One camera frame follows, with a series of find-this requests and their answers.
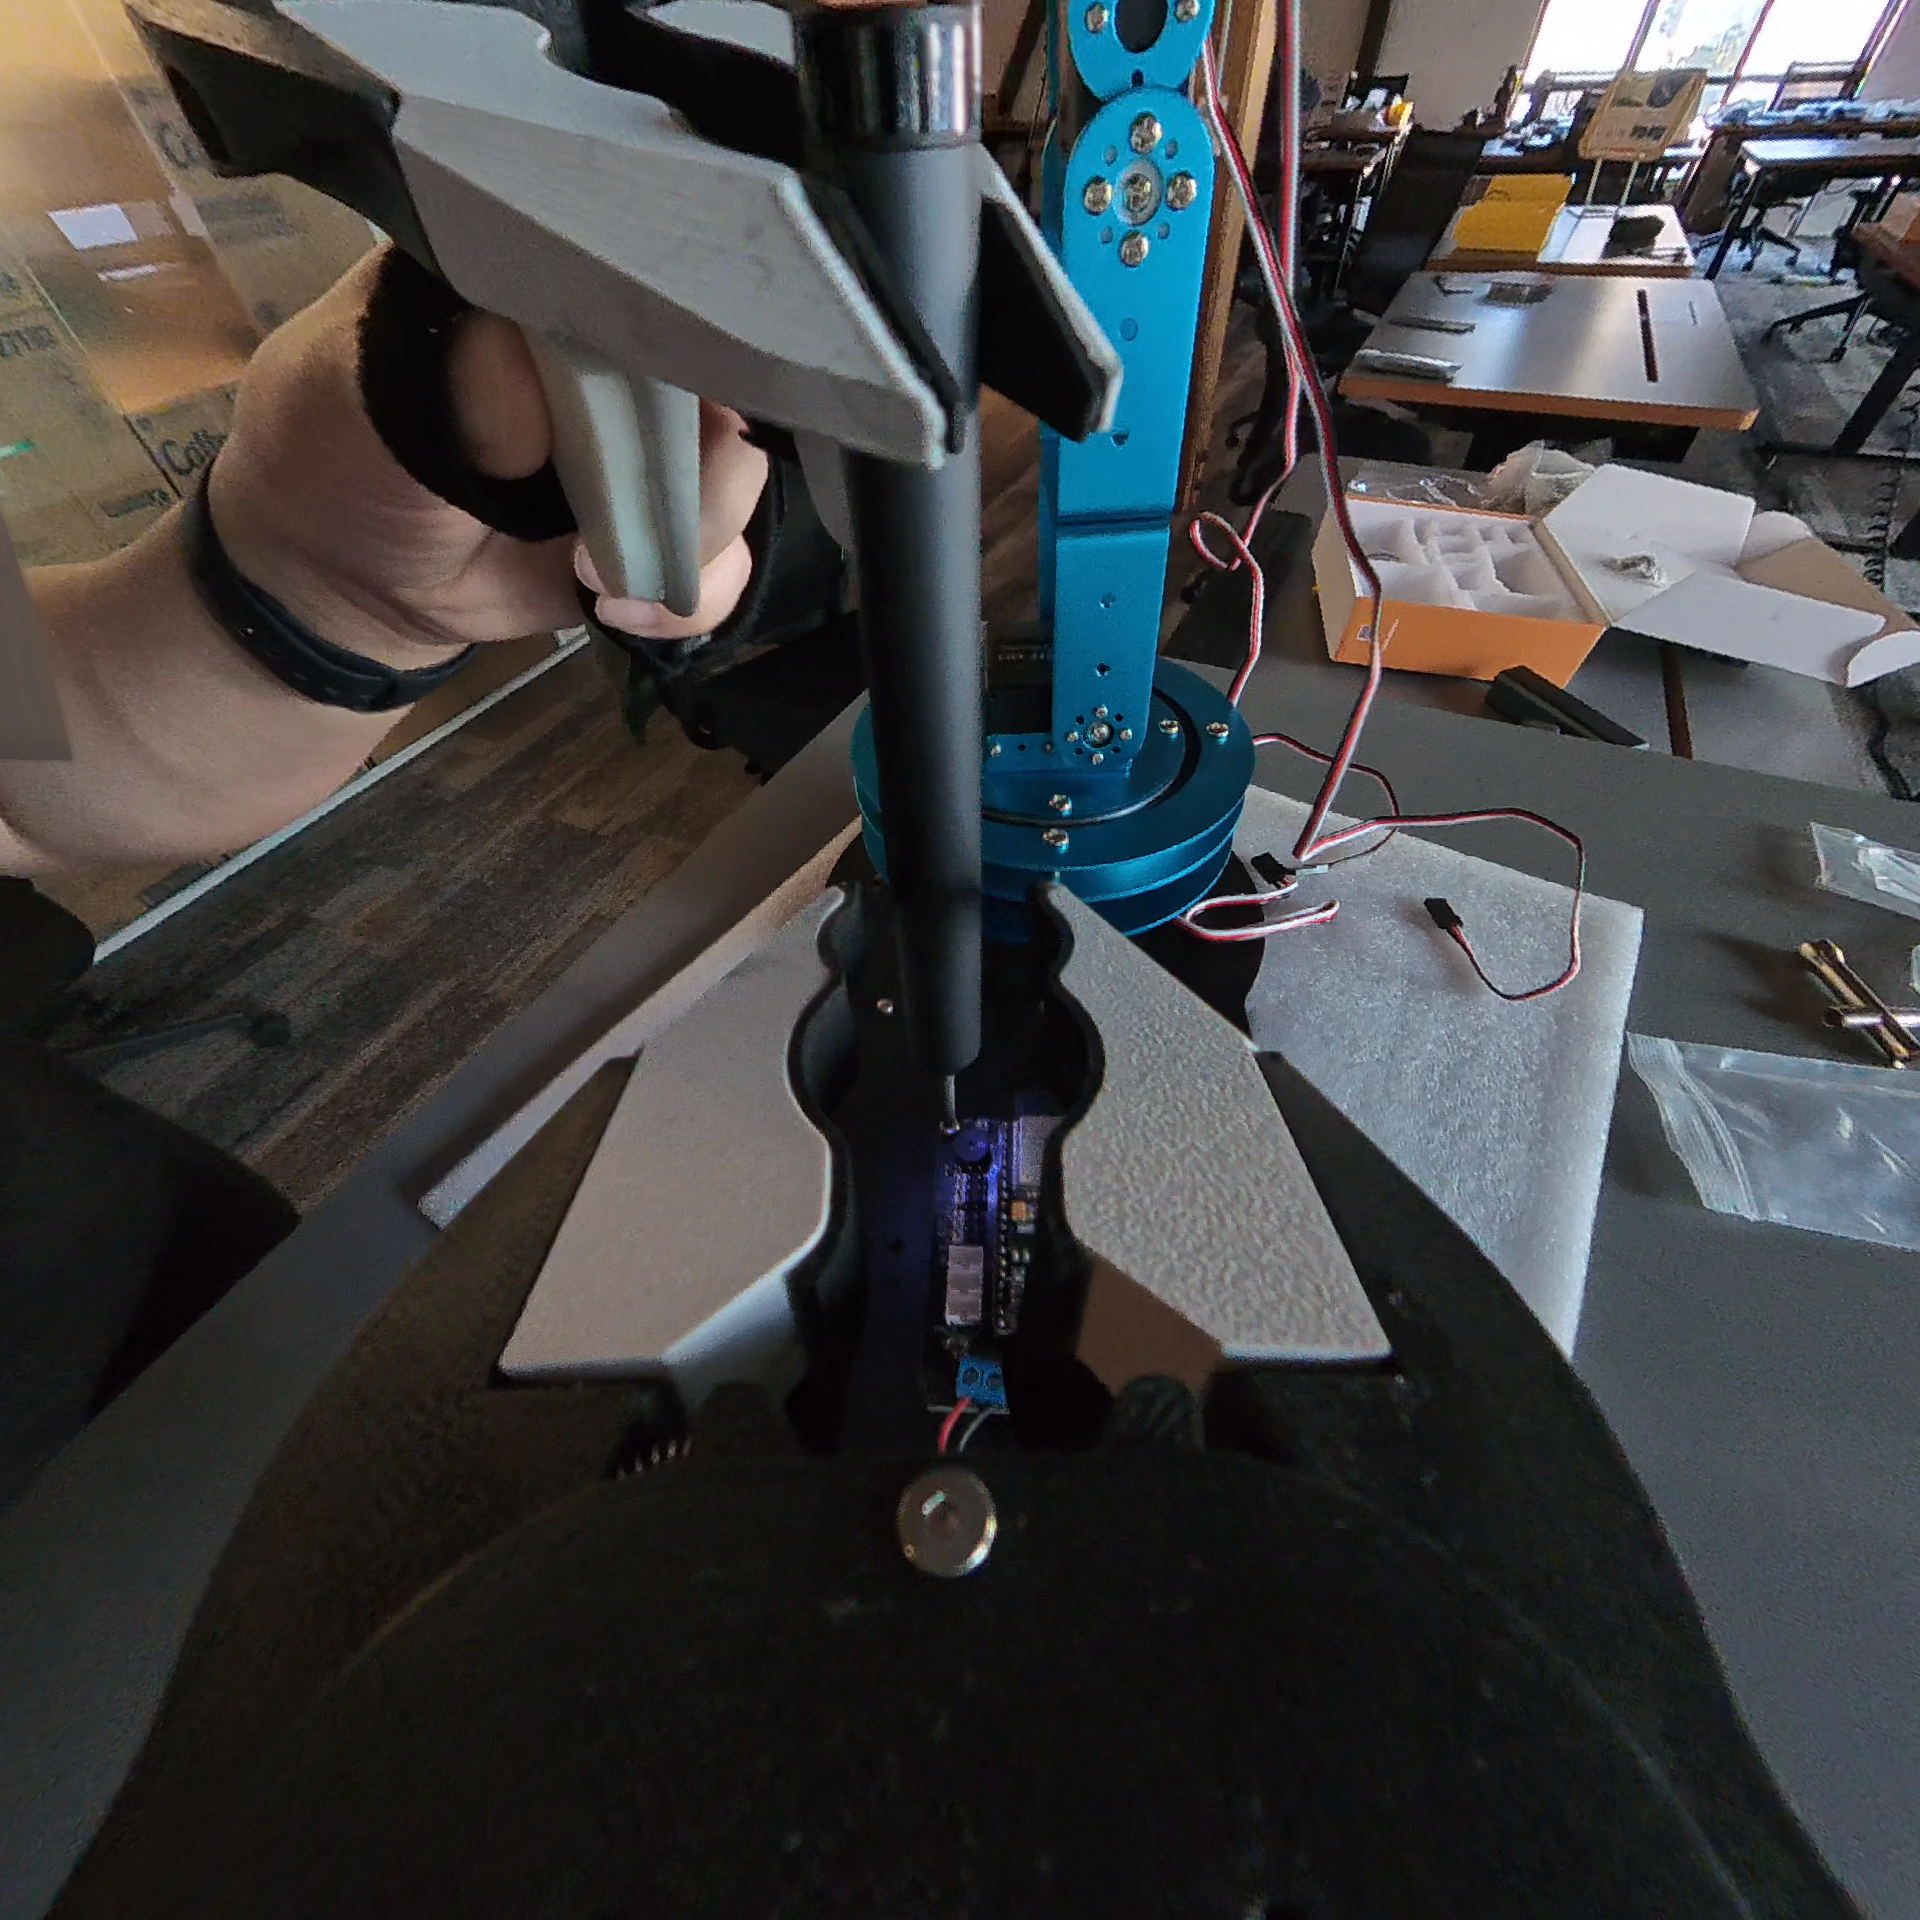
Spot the black wristband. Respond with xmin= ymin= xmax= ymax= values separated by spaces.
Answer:
xmin=183 ymin=457 xmax=485 ymax=714

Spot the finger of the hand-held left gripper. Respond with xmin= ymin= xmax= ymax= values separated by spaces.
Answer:
xmin=971 ymin=141 xmax=1127 ymax=441
xmin=277 ymin=0 xmax=981 ymax=466

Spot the crumpled plastic wrap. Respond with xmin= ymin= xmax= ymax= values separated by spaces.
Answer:
xmin=1351 ymin=441 xmax=1596 ymax=520

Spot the flat clear plastic bag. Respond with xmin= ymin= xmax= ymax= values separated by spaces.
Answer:
xmin=1628 ymin=1032 xmax=1920 ymax=1256

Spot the black screwdriver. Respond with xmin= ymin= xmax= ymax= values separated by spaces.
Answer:
xmin=790 ymin=0 xmax=994 ymax=1149

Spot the black circuit board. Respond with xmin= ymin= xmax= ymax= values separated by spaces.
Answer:
xmin=918 ymin=1113 xmax=1074 ymax=1420

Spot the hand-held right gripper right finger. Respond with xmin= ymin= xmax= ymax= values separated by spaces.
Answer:
xmin=1031 ymin=882 xmax=1397 ymax=1370

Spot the person's left forearm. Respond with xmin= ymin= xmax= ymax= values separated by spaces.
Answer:
xmin=0 ymin=497 xmax=394 ymax=888

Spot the metal cross wrench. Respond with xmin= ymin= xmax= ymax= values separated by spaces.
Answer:
xmin=1798 ymin=938 xmax=1920 ymax=1070

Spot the red black servo cable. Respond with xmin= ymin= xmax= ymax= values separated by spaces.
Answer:
xmin=1259 ymin=731 xmax=1593 ymax=1003

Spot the stack of cardboard boxes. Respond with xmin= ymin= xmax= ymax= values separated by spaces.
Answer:
xmin=0 ymin=75 xmax=377 ymax=565

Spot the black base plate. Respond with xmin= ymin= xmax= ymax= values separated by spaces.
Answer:
xmin=817 ymin=882 xmax=1103 ymax=1457

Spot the torn clear plastic bag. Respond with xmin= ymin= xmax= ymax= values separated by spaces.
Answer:
xmin=1809 ymin=822 xmax=1920 ymax=921

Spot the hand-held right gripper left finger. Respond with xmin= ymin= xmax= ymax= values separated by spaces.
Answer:
xmin=497 ymin=882 xmax=905 ymax=1396

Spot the person's left hand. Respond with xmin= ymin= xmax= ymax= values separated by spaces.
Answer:
xmin=201 ymin=245 xmax=782 ymax=669

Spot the yellow bin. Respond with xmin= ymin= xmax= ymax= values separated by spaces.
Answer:
xmin=1451 ymin=172 xmax=1577 ymax=254

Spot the grey desk with wood edge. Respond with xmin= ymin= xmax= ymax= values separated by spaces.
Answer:
xmin=1340 ymin=267 xmax=1759 ymax=436

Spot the red white servo cable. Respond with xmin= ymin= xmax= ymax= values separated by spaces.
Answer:
xmin=1170 ymin=0 xmax=1404 ymax=939

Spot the orange and white cardboard box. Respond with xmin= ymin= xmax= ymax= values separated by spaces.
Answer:
xmin=1313 ymin=462 xmax=1920 ymax=692

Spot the black flat object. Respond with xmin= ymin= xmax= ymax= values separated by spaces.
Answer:
xmin=1486 ymin=668 xmax=1649 ymax=752

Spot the white foam sheet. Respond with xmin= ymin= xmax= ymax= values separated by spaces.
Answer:
xmin=420 ymin=787 xmax=1649 ymax=1360

